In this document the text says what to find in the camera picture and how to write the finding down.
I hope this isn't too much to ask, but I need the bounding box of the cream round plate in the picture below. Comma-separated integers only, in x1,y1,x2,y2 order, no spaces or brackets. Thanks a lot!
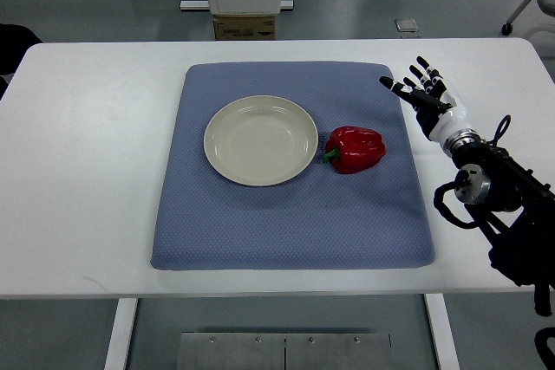
204,95,319,187

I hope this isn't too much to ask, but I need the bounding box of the cardboard box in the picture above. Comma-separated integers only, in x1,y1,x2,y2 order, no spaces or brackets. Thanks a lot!
212,16,276,41

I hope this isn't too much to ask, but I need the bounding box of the white left table leg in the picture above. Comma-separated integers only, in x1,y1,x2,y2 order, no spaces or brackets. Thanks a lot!
104,298,138,370

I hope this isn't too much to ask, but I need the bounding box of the white right table leg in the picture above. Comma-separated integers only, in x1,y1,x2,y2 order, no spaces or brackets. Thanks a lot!
424,294,460,370

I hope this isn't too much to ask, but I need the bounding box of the red bell pepper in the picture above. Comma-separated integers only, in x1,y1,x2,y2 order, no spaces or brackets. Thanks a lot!
323,126,387,174

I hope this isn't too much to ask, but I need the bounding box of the white table leg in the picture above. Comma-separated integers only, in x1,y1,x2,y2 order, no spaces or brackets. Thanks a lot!
104,298,138,370
424,294,460,370

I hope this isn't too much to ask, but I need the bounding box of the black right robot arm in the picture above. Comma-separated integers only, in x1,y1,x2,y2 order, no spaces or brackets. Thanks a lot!
434,116,554,316

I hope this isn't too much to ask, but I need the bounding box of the blue quilted mat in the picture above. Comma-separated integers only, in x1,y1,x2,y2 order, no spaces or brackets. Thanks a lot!
151,62,434,270

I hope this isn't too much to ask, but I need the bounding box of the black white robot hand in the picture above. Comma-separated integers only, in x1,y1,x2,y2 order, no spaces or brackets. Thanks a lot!
379,56,472,147

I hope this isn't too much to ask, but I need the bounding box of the grey floor plate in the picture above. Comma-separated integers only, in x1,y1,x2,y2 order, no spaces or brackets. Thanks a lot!
395,18,419,33

